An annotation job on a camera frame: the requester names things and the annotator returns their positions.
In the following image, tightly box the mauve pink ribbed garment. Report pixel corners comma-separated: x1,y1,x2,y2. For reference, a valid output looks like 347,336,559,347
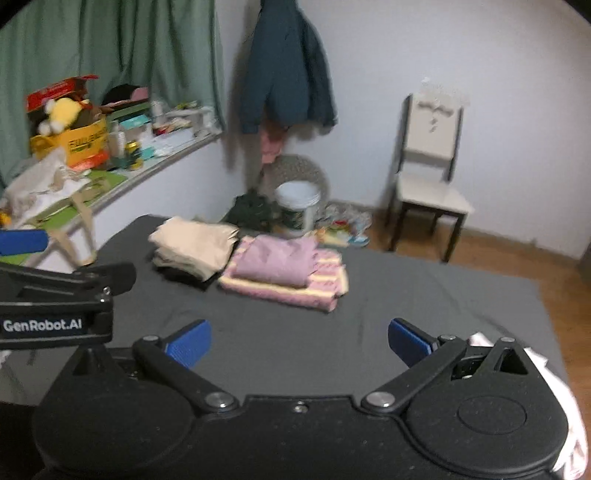
231,235,318,288

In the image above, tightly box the white pink crumpled clothes pile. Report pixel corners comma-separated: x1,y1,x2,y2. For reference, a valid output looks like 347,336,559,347
450,335,588,479

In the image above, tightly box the beige canvas tote bag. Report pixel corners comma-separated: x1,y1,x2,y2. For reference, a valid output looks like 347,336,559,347
2,147,97,267

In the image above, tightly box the dark grey bed sheet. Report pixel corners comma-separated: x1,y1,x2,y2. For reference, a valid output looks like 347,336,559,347
97,216,566,397

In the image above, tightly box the black folded garment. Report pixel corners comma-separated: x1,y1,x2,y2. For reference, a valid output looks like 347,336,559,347
155,267,221,291

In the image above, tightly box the beige folded garment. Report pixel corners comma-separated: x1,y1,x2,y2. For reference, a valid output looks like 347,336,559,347
148,217,238,281

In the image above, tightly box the yellow orange cardboard box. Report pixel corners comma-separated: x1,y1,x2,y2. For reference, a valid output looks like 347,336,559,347
30,116,110,171

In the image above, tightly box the pink yellow striped knit sweater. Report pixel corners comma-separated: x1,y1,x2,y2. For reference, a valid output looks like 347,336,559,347
218,235,349,312

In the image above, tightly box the yellow plush toy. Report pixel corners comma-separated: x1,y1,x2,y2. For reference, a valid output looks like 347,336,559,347
37,97,90,136

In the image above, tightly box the pile of sneakers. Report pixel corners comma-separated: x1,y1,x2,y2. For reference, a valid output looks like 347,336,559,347
315,203,373,248

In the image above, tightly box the dark green small stool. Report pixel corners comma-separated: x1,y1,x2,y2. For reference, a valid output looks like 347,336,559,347
222,189,279,232

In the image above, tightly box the yellow drink can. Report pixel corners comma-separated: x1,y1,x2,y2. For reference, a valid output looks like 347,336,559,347
124,140,143,170

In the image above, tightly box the teal white carton box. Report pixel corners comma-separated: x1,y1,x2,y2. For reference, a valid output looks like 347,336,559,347
107,114,155,170

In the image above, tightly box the white plastic bucket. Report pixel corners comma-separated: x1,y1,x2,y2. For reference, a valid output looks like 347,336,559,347
274,180,321,238

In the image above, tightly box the white black wooden chair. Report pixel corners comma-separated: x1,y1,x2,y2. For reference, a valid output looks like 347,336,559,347
386,92,474,263

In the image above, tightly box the pink hanging garment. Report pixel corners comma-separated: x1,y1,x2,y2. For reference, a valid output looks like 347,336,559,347
259,121,287,165

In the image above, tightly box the green curtain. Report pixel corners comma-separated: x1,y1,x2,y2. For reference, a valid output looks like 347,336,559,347
1,1,223,186

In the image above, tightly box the dark teal hanging jacket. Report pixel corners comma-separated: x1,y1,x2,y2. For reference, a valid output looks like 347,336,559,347
238,0,338,134

